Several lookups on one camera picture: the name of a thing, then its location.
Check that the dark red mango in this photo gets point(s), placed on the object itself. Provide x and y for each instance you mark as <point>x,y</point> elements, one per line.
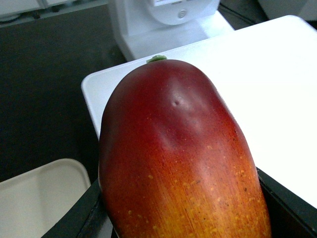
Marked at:
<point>174,163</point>

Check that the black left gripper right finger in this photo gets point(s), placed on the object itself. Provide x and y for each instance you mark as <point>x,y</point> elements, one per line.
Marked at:
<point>290,215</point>

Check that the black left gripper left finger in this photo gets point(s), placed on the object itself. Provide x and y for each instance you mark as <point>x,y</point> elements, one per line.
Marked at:
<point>86,219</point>

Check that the black slatted checkout counter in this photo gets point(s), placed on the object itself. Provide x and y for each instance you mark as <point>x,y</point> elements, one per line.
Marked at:
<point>43,115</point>

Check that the beige plastic tray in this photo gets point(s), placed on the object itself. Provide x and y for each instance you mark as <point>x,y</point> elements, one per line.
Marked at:
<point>33,202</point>

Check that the white POS terminal stand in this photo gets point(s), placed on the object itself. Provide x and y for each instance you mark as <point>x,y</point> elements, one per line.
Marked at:
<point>144,28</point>

